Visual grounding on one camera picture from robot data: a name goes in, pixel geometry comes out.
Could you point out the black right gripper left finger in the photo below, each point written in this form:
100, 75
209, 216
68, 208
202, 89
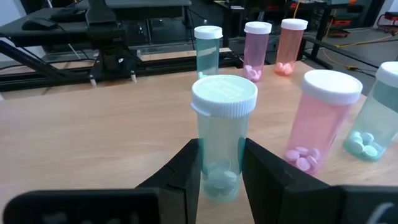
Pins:
174, 193

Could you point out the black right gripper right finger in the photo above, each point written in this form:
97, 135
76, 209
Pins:
280, 199

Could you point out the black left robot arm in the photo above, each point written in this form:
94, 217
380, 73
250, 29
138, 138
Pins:
109, 46

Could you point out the green medicine bottle white cap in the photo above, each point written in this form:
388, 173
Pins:
376, 124
207, 53
224, 130

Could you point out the pink medicine bottle white cap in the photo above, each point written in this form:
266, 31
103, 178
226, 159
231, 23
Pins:
255, 53
317, 130

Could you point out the wooden rectangular board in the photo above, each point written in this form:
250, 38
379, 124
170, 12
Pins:
93, 140

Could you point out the grey desk top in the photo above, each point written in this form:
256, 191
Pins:
146, 3

